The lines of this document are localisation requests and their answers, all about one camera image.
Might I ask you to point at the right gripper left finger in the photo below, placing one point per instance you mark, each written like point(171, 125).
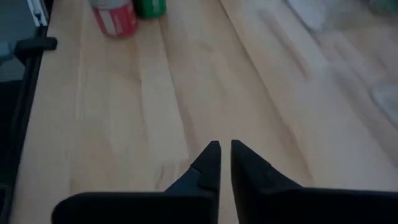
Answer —
point(155, 208)

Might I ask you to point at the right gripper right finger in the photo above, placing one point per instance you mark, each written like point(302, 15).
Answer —
point(295, 205)

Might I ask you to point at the pink and white soda can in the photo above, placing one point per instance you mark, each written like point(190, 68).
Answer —
point(116, 18)

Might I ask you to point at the white metal bracket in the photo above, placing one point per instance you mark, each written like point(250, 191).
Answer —
point(37, 12)

